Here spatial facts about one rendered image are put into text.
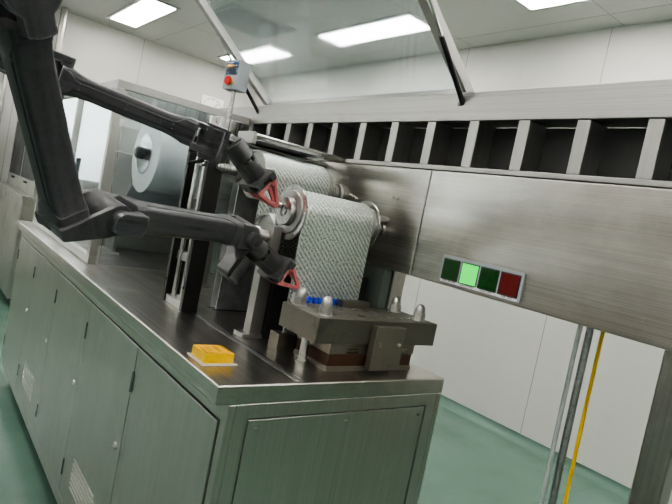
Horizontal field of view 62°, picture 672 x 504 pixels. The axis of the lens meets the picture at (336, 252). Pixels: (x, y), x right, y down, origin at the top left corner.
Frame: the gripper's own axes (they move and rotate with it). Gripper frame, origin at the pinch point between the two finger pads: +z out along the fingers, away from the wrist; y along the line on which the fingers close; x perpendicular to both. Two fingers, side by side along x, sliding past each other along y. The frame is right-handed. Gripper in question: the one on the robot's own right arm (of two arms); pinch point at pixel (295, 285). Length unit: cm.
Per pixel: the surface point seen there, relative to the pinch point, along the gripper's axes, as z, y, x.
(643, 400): 253, -14, 90
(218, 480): -5, 26, -45
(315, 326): -2.0, 19.0, -7.9
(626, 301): 19, 68, 28
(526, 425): 275, -81, 53
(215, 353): -15.6, 13.2, -25.5
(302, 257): -3.7, 0.2, 6.6
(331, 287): 9.7, 0.2, 6.2
